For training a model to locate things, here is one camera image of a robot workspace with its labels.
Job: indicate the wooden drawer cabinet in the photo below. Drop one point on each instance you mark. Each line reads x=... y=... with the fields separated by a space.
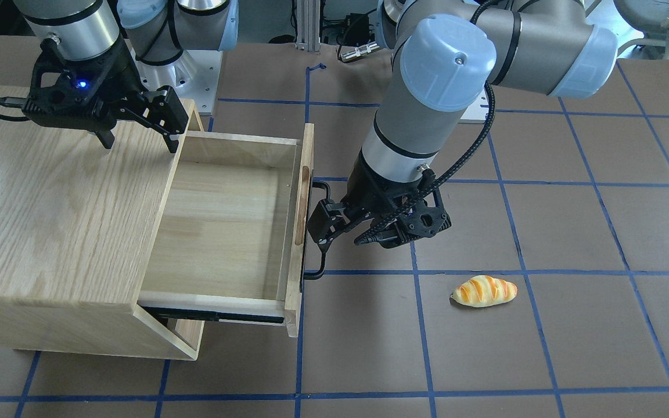
x=77 y=228

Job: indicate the wooden drawer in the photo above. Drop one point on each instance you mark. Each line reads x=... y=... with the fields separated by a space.
x=231 y=241

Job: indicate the black drawer handle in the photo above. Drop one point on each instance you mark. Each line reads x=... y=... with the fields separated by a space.
x=318 y=226

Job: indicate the aluminium frame post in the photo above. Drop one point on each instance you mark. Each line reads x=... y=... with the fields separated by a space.
x=308 y=25

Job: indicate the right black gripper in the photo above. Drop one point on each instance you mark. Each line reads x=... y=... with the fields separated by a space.
x=118 y=75

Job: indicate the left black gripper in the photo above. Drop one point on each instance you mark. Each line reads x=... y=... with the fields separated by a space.
x=365 y=184

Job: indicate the toy bread loaf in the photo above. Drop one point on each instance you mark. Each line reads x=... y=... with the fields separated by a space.
x=484 y=291

